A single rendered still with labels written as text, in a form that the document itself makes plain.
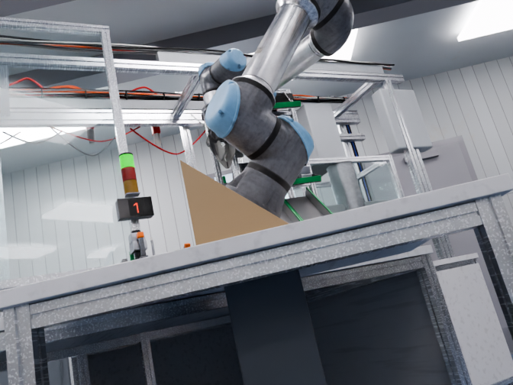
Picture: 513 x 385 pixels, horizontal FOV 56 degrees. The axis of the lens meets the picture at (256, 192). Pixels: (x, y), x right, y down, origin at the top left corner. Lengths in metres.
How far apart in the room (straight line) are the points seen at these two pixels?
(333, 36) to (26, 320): 0.98
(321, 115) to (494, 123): 3.03
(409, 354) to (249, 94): 1.31
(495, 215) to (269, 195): 0.46
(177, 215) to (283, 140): 4.09
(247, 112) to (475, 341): 2.22
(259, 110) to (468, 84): 4.88
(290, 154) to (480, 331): 2.13
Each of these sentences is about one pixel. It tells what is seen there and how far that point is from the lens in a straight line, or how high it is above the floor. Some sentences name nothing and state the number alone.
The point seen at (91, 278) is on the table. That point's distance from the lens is 0.87.
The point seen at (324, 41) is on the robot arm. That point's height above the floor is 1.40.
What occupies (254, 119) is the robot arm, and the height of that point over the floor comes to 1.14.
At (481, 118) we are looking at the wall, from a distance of 5.73.
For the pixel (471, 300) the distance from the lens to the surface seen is 3.04.
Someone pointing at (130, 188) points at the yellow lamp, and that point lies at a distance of 1.77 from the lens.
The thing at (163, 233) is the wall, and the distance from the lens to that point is 5.13.
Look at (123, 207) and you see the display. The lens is 1.74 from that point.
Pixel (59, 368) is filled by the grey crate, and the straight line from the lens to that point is 3.39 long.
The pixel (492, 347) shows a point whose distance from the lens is 3.09.
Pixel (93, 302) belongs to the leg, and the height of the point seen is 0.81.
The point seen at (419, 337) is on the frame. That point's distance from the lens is 1.99.
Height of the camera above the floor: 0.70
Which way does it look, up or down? 16 degrees up
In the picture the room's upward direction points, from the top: 13 degrees counter-clockwise
